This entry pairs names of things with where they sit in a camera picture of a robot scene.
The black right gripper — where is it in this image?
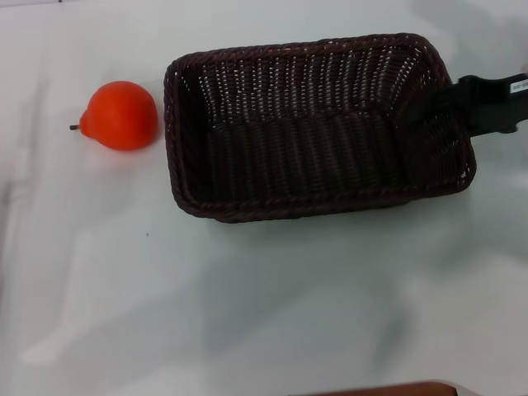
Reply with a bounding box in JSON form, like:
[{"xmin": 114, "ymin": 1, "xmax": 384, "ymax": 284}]
[{"xmin": 406, "ymin": 72, "xmax": 528, "ymax": 138}]

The dark brown woven basket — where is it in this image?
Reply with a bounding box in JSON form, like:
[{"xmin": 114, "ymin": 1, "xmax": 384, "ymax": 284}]
[{"xmin": 163, "ymin": 33, "xmax": 478, "ymax": 224}]

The orange plastic pear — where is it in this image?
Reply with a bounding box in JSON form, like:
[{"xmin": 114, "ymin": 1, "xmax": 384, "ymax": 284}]
[{"xmin": 68, "ymin": 80, "xmax": 159, "ymax": 152}]

